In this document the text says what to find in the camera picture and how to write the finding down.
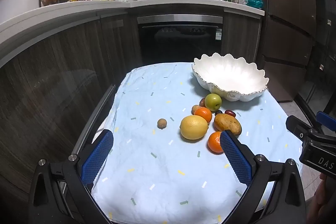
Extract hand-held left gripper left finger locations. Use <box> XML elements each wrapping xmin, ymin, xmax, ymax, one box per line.
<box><xmin>28</xmin><ymin>129</ymin><xmax>114</xmax><ymax>224</ymax></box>

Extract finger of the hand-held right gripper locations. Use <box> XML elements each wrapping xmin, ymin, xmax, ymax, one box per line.
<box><xmin>286</xmin><ymin>115</ymin><xmax>315</xmax><ymax>140</ymax></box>
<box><xmin>316</xmin><ymin>111</ymin><xmax>336</xmax><ymax>133</ymax></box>

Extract orange mandarin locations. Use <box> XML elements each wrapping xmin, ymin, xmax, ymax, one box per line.
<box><xmin>207</xmin><ymin>131</ymin><xmax>226</xmax><ymax>154</ymax></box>
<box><xmin>194</xmin><ymin>107</ymin><xmax>213</xmax><ymax>124</ymax></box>

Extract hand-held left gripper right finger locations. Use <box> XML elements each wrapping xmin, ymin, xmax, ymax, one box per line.
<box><xmin>219</xmin><ymin>130</ymin><xmax>306</xmax><ymax>224</ymax></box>

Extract yellow lemon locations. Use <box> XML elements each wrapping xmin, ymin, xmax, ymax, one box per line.
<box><xmin>180</xmin><ymin>115</ymin><xmax>209</xmax><ymax>140</ymax></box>

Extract white scalloped ceramic bowl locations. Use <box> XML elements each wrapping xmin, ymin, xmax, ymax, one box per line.
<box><xmin>192</xmin><ymin>53</ymin><xmax>270</xmax><ymax>102</ymax></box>

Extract dark wood kitchen cabinet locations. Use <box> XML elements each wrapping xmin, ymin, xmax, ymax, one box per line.
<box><xmin>0</xmin><ymin>9</ymin><xmax>262</xmax><ymax>214</ymax></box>

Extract person's right hand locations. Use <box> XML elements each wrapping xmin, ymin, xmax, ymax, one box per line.
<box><xmin>314</xmin><ymin>174</ymin><xmax>336</xmax><ymax>212</ymax></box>

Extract speckled yellow-brown fruit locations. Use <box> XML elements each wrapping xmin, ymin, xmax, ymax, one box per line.
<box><xmin>214</xmin><ymin>113</ymin><xmax>242</xmax><ymax>137</ymax></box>

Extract green apple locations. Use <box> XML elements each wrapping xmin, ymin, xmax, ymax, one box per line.
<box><xmin>204</xmin><ymin>93</ymin><xmax>222</xmax><ymax>111</ymax></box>

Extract built-in black oven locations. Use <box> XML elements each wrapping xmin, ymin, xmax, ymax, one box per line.
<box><xmin>137</xmin><ymin>14</ymin><xmax>224</xmax><ymax>67</ymax></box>

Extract light blue patterned tablecloth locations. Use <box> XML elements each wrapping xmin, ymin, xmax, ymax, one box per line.
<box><xmin>91</xmin><ymin>61</ymin><xmax>303</xmax><ymax>224</ymax></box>

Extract dark refrigerator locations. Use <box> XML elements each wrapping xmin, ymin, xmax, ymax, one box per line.
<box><xmin>240</xmin><ymin>0</ymin><xmax>321</xmax><ymax>103</ymax></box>

